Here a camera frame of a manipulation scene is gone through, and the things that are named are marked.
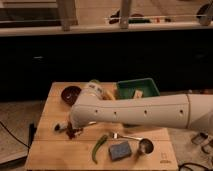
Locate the dark red grape bunch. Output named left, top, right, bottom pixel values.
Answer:
left=66, top=122, right=77, bottom=139

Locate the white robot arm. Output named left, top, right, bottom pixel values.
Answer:
left=70, top=82, right=213, bottom=135

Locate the dark purple bowl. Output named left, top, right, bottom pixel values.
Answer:
left=61, top=86, right=81, bottom=106

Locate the green chili pepper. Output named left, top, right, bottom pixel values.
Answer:
left=92, top=135, right=108, bottom=164

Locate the silver fork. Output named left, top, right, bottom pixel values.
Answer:
left=109, top=132, right=142, bottom=141

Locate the blue sponge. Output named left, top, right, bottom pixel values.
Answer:
left=109, top=141, right=132, bottom=161

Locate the green plastic cup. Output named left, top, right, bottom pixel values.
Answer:
left=90, top=79, right=100, bottom=83

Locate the green plastic tray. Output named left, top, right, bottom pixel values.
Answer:
left=116, top=78, right=160, bottom=99

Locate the metal measuring cup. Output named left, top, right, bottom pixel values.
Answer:
left=137, top=138, right=154, bottom=156

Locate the tan rectangular block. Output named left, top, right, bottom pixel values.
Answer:
left=133, top=90, right=143, bottom=99

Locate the black cable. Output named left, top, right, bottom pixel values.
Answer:
left=0, top=120, right=36, bottom=150

